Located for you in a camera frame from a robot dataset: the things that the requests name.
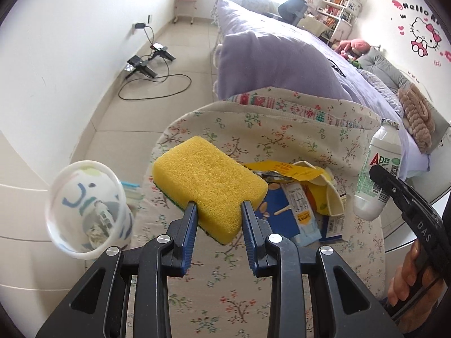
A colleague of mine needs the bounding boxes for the dark blue snack box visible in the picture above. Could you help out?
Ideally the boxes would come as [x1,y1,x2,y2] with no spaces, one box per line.
[255,183,300,238]

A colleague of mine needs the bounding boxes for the light blue milk carton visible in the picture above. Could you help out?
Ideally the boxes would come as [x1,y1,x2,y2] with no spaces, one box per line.
[282,182,321,247]

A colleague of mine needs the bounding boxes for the yellow snack wrapper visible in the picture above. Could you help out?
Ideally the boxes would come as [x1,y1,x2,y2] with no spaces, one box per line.
[245,160,326,182]

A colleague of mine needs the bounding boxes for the yellow green sponge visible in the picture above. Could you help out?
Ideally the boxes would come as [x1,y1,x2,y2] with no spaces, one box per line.
[152,136,268,245]

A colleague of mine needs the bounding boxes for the crushed yellow paper cup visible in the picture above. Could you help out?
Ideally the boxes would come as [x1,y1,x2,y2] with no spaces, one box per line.
[294,161,345,217]

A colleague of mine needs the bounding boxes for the white yogurt drink bottle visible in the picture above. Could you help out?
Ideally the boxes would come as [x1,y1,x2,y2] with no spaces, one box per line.
[353,119,402,221]

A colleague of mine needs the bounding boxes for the white patterned trash bin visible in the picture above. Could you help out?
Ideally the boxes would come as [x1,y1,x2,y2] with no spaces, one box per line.
[44,160,134,260]

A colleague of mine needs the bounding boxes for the person right hand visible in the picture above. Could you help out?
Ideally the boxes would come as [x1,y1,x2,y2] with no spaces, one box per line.
[388,240,446,333]

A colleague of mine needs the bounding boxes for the floral beige blanket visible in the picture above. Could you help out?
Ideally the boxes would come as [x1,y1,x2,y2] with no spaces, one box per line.
[128,86,404,338]

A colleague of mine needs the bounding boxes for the beige knitted pillow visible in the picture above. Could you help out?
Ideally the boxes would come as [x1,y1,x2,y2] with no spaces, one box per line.
[397,83,435,154]

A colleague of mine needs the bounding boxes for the black gripper stand near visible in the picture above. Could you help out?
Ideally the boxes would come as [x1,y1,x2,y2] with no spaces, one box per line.
[125,55,158,79]

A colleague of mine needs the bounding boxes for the black gripper stand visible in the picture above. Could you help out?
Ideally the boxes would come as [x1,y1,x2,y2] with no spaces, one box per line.
[150,42,175,62]
[125,55,158,79]

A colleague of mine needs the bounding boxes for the lavender duvet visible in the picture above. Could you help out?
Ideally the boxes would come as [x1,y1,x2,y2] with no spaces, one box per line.
[212,0,433,180]

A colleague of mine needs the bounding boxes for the black gripper stand far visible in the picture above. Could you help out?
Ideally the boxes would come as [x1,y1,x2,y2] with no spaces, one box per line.
[150,42,175,62]

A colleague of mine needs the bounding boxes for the grey cushion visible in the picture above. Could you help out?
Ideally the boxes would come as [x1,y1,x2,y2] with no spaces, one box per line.
[358,47,411,94]

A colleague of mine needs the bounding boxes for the pink plush toy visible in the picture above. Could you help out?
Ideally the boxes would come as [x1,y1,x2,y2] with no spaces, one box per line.
[334,38,371,57]

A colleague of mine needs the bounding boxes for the dark blue desk chair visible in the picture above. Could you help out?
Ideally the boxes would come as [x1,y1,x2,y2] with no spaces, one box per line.
[264,0,308,26]

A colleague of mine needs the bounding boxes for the white bookshelf with items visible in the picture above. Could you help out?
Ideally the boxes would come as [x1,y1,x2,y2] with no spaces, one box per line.
[317,0,362,46]

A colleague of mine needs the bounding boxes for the pink child chair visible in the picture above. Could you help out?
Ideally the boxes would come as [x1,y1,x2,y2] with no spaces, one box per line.
[173,0,198,25]

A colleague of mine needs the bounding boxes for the black power cable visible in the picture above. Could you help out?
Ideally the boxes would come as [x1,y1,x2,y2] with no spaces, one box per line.
[118,24,193,102]

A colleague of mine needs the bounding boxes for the hello kitty wall sticker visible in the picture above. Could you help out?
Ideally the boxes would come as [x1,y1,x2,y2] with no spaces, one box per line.
[391,0,450,62]

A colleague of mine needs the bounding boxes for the white bed frame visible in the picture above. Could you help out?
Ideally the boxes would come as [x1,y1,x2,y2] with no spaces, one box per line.
[211,1,224,100]

